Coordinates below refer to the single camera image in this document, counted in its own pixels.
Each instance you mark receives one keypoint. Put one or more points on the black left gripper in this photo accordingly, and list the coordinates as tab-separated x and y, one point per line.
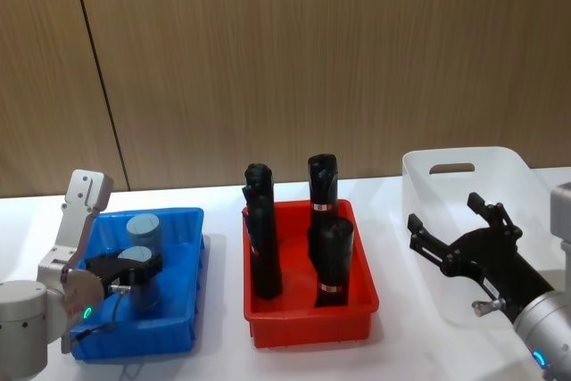
109	269

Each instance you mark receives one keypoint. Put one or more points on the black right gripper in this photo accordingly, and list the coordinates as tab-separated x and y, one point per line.
490	256

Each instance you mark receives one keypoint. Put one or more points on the grey roll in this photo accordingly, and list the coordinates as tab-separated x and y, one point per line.
145	296
143	231

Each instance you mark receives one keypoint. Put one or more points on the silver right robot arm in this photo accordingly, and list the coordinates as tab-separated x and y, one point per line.
546	327

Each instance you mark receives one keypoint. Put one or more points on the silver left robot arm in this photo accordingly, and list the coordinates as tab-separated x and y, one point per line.
24	309

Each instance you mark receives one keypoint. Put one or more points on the blue plastic bin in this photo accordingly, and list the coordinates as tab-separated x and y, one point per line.
178	274

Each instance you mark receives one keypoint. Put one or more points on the translucent white plastic basket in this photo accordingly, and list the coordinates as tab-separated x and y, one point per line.
446	193

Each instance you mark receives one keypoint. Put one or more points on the black roll with white label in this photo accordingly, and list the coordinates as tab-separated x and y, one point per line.
333	260
322	184

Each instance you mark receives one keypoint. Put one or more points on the red plastic bin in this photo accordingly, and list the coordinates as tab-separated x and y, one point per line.
294	309

